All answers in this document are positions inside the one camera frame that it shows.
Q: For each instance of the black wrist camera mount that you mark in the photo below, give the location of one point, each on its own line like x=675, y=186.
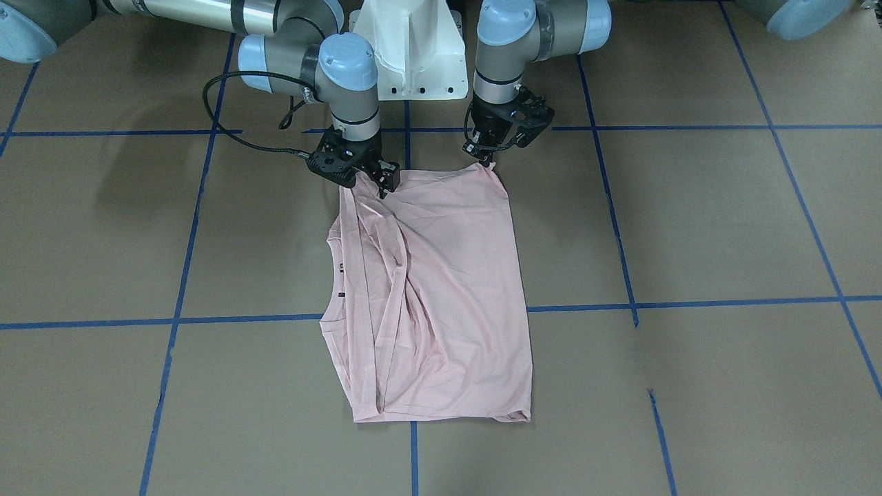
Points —
x=530, y=114
x=332, y=160

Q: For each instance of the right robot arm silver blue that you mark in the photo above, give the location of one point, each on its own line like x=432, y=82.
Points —
x=294, y=48

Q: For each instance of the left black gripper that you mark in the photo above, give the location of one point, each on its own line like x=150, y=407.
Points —
x=490, y=121

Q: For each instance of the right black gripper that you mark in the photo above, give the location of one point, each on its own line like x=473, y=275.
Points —
x=370, y=153

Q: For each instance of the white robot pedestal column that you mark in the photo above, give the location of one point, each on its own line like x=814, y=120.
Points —
x=418, y=46

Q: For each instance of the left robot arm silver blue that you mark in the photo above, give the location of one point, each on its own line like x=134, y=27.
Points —
x=512, y=34

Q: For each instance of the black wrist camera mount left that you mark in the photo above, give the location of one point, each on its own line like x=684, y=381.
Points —
x=530, y=114

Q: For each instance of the pink Snoopy t-shirt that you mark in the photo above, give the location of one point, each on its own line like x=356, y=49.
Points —
x=427, y=319

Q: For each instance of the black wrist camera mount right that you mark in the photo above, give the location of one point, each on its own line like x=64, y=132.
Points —
x=332, y=160

